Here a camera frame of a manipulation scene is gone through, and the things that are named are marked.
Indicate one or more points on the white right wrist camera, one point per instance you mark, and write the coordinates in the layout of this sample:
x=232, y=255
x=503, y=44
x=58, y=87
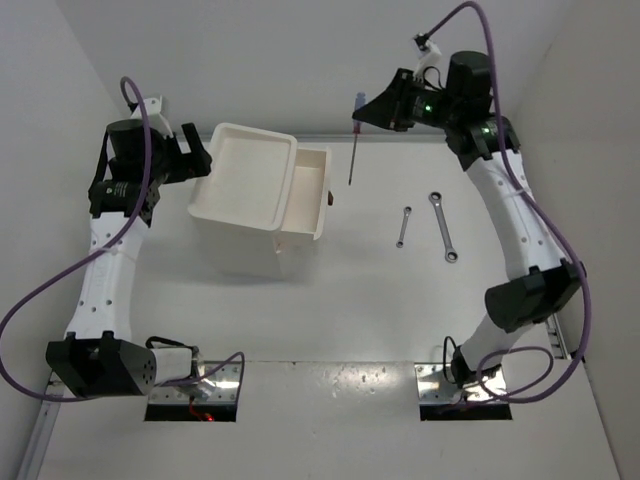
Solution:
x=428, y=53

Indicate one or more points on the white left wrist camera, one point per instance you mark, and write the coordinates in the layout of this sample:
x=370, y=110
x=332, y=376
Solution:
x=157, y=115

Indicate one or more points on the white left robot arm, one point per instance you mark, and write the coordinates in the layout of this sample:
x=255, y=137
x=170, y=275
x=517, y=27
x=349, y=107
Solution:
x=97, y=356

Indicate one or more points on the white top drawer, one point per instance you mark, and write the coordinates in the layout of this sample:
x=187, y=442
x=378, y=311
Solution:
x=308, y=200

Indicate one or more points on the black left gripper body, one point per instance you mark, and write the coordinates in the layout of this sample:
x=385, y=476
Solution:
x=183, y=166

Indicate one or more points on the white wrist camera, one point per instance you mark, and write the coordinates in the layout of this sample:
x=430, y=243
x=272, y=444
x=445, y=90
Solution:
x=428, y=53
x=157, y=115

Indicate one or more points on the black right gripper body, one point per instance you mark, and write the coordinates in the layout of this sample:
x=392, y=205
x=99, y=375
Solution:
x=420, y=104

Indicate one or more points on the metal base plate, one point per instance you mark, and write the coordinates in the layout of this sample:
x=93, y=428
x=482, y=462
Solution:
x=218, y=389
x=434, y=390

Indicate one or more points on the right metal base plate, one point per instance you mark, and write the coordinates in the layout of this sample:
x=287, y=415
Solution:
x=434, y=390

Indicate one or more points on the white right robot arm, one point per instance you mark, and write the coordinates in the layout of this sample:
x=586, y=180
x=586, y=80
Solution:
x=543, y=274

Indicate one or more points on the long silver ratchet wrench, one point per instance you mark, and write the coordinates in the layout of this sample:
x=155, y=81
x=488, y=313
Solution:
x=451, y=255

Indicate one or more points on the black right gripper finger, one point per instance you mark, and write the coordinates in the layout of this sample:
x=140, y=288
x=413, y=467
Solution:
x=379, y=113
x=391, y=92

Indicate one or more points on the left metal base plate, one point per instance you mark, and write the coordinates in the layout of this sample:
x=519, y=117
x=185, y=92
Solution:
x=218, y=389

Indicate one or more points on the blue handle screwdriver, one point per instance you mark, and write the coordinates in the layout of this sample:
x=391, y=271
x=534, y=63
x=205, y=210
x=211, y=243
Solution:
x=353, y=150

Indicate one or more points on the white drawer cabinet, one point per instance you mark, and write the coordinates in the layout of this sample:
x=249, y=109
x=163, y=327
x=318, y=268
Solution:
x=238, y=209

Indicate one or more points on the short silver wrench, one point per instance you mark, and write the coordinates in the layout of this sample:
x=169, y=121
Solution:
x=406, y=215

